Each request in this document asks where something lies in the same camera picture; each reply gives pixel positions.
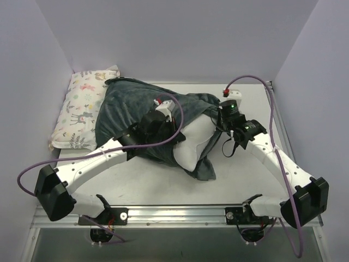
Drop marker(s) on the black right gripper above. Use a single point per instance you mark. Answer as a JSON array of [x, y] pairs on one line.
[[227, 103]]

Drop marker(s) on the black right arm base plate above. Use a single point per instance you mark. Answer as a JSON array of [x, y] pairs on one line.
[[239, 215]]

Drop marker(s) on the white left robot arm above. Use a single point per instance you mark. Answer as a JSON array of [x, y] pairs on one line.
[[56, 189]]

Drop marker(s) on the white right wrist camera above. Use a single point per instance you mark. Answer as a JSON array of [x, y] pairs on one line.
[[232, 94]]

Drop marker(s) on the white pillow insert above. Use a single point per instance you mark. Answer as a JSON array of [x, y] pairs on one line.
[[198, 134]]

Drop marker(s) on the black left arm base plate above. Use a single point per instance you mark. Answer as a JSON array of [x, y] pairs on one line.
[[113, 216]]

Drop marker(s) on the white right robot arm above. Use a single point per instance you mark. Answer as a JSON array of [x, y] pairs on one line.
[[307, 196]]

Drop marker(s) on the aluminium front rail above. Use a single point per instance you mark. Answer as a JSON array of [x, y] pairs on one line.
[[177, 216]]

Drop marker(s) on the floral animal print pillow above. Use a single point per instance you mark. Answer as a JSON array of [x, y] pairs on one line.
[[75, 127]]

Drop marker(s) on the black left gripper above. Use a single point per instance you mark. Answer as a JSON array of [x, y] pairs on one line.
[[170, 127]]

